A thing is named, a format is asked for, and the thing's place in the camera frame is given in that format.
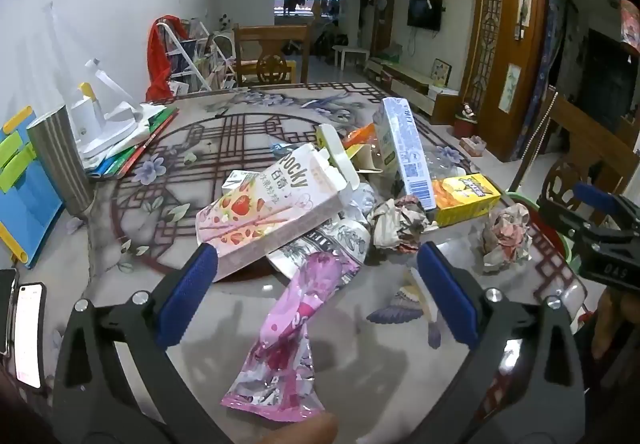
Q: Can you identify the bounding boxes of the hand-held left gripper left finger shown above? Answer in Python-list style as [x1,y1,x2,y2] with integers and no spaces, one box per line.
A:
[50,242,232,444]

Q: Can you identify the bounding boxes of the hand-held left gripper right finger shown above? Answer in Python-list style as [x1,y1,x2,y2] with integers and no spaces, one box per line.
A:
[416,240,588,444]

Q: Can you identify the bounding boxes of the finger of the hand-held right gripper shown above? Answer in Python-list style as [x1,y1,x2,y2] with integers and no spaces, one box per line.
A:
[572,181,640,229]
[536,194,601,249]

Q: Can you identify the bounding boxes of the green plastic basin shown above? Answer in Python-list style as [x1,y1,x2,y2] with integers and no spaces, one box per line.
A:
[510,194,581,269]

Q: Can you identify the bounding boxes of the pink purple plastic wrapper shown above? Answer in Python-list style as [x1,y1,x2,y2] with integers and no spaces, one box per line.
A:
[221,251,347,424]

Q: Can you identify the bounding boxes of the clear plastic bottle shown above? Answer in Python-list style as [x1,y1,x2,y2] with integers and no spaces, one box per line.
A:
[424,146,482,185]

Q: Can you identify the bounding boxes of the orange plastic wrapper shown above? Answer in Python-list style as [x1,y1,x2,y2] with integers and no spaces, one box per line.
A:
[342,123,379,149]

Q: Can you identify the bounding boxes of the person's right hand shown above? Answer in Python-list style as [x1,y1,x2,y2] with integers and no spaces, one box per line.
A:
[590,291,640,361]

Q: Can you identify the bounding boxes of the person's left hand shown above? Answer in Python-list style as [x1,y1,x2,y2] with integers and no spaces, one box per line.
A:
[260,411,337,444]

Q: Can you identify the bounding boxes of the crumpled pink printed paper ball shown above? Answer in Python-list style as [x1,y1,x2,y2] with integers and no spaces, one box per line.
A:
[481,203,537,275]

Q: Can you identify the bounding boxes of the carved wooden chair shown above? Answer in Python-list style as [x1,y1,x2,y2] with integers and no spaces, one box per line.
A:
[232,24,311,87]
[505,86,640,215]

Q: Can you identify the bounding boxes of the crumpled grey printed paper ball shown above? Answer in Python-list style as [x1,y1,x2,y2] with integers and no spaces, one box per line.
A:
[369,196,442,255]

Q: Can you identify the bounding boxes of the yellow orange drink box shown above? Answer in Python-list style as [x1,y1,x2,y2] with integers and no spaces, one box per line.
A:
[430,174,502,229]

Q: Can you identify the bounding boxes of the tissue box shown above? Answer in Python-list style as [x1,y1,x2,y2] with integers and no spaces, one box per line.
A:
[460,136,489,157]

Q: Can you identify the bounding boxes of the pink strawberry snack box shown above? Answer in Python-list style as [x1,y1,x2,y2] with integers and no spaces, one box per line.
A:
[195,144,362,283]

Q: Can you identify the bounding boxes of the red pot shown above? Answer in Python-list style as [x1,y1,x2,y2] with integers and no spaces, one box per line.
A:
[454,104,479,137]

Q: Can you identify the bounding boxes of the silver printed foil wrapper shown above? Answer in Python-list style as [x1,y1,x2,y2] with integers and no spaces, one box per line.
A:
[265,218,374,281]

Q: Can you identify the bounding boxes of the white blue tall carton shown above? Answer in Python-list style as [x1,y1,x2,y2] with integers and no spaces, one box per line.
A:
[375,97,439,213]

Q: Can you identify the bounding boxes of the stack of thin books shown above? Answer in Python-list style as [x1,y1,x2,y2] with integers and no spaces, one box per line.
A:
[82,104,180,181]

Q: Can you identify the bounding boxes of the smartphone with lit screen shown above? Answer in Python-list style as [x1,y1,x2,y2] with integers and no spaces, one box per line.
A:
[14,281,49,391]

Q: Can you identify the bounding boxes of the blue folder with green clips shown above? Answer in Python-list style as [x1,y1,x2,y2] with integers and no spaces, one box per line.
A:
[0,106,66,271]

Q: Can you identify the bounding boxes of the dark smartphone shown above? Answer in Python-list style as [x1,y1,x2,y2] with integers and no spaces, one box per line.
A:
[0,268,20,358]

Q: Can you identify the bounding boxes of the small framed colourful picture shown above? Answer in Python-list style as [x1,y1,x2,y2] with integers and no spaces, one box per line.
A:
[429,58,453,85]

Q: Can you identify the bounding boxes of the metal cup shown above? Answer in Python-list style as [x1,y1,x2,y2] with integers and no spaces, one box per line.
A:
[26,104,96,217]

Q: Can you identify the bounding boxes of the yellow white flattened carton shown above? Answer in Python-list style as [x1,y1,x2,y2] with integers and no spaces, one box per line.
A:
[315,124,384,175]

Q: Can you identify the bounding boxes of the white desk lamp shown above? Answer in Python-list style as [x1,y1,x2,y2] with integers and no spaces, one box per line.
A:
[45,56,166,159]

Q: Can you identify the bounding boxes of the low television cabinet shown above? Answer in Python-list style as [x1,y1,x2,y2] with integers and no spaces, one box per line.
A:
[365,56,464,125]

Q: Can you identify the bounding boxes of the white book rack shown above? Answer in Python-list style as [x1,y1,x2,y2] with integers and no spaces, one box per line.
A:
[155,16,239,94]

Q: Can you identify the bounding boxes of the red cloth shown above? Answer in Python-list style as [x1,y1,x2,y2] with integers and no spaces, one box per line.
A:
[145,14,184,102]

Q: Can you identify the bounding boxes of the white low stool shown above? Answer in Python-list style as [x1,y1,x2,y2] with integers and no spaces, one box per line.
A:
[332,45,372,70]

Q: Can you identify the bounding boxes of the white bead string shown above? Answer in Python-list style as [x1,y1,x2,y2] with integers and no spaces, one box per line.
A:
[520,91,560,163]

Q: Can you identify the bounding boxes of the wall television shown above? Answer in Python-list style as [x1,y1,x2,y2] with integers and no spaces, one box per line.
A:
[407,0,444,31]

